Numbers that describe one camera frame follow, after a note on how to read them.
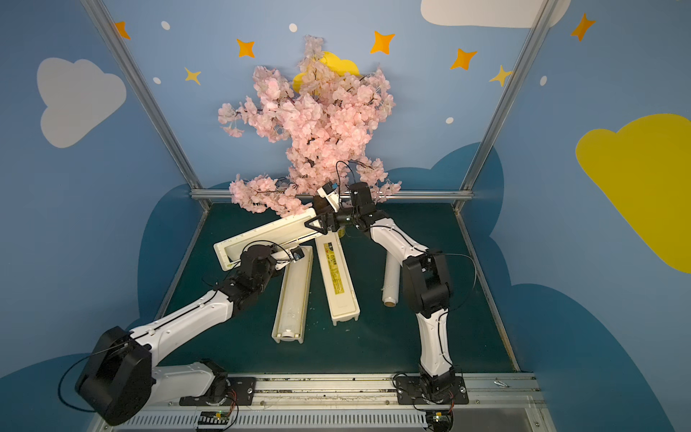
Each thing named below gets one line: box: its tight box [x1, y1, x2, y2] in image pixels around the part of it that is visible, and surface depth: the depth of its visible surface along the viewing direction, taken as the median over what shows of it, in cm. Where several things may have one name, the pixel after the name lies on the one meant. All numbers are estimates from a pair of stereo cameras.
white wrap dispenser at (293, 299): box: [271, 245, 315, 344], surface depth 87 cm
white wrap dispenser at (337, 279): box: [314, 230, 361, 327], surface depth 90 cm
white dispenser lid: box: [213, 207, 324, 271], surface depth 86 cm
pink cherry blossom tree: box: [217, 35, 402, 216], surface depth 76 cm
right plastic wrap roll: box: [381, 251, 402, 308], surface depth 95 cm
